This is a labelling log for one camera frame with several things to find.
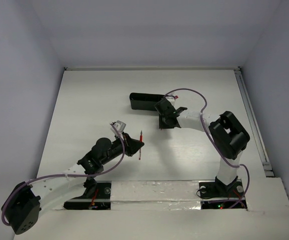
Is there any black desk organizer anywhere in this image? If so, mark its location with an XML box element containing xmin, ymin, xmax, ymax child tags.
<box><xmin>129</xmin><ymin>92</ymin><xmax>164</xmax><ymax>112</ymax></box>

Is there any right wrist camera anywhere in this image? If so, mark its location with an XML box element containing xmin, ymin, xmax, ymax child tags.
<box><xmin>164</xmin><ymin>95</ymin><xmax>177</xmax><ymax>106</ymax></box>

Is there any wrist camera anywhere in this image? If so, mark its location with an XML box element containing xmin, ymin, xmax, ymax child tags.
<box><xmin>164</xmin><ymin>95</ymin><xmax>177</xmax><ymax>106</ymax></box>
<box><xmin>110</xmin><ymin>120</ymin><xmax>126</xmax><ymax>133</ymax></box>

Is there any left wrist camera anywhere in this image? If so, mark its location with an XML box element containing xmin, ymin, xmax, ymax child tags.
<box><xmin>110</xmin><ymin>120</ymin><xmax>126</xmax><ymax>133</ymax></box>

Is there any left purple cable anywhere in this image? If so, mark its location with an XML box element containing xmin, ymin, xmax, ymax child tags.
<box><xmin>0</xmin><ymin>124</ymin><xmax>128</xmax><ymax>227</ymax></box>

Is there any aluminium side rail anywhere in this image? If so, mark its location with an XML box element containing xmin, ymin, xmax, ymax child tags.
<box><xmin>234</xmin><ymin>67</ymin><xmax>276</xmax><ymax>178</ymax></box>

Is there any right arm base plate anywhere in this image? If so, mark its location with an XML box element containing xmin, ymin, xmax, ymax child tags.
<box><xmin>196</xmin><ymin>180</ymin><xmax>247</xmax><ymax>210</ymax></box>

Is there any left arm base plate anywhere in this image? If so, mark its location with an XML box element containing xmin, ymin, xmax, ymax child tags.
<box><xmin>63</xmin><ymin>181</ymin><xmax>112</xmax><ymax>211</ymax></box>

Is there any silver foil strip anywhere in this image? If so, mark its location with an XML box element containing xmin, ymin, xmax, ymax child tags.
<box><xmin>110</xmin><ymin>180</ymin><xmax>202</xmax><ymax>211</ymax></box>

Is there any red gel pen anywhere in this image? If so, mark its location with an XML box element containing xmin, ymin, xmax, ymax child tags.
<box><xmin>138</xmin><ymin>130</ymin><xmax>143</xmax><ymax>161</ymax></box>

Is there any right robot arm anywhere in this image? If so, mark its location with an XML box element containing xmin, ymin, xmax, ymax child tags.
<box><xmin>154</xmin><ymin>98</ymin><xmax>250</xmax><ymax>196</ymax></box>

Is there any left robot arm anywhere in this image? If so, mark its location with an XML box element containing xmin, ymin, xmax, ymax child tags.
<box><xmin>1</xmin><ymin>132</ymin><xmax>145</xmax><ymax>235</ymax></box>

